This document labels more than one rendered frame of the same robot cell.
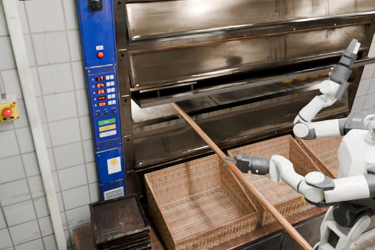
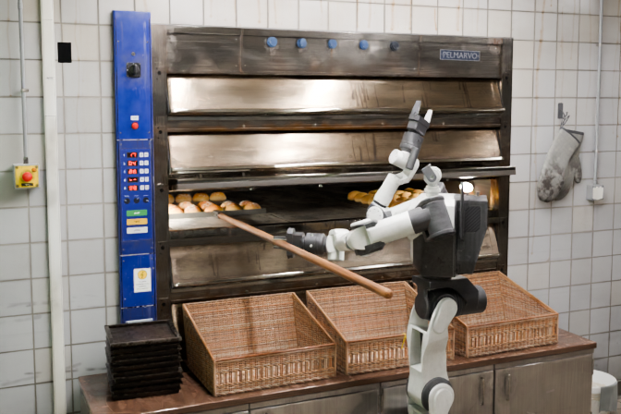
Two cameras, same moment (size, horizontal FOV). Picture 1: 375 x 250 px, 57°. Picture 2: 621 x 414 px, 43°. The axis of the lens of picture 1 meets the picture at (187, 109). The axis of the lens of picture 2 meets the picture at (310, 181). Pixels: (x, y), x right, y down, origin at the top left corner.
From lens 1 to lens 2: 1.92 m
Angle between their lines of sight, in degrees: 24
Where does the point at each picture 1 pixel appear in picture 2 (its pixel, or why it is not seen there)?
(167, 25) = (213, 102)
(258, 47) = (334, 142)
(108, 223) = (127, 336)
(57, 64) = (86, 134)
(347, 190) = (389, 223)
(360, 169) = not seen: hidden behind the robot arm
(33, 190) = (35, 300)
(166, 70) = (213, 157)
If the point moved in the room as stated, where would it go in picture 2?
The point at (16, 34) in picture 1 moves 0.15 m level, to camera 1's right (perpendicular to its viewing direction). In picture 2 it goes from (50, 95) to (85, 95)
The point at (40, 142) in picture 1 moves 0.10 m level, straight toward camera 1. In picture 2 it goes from (54, 228) to (57, 232)
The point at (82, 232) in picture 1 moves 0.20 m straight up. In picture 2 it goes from (91, 378) to (91, 333)
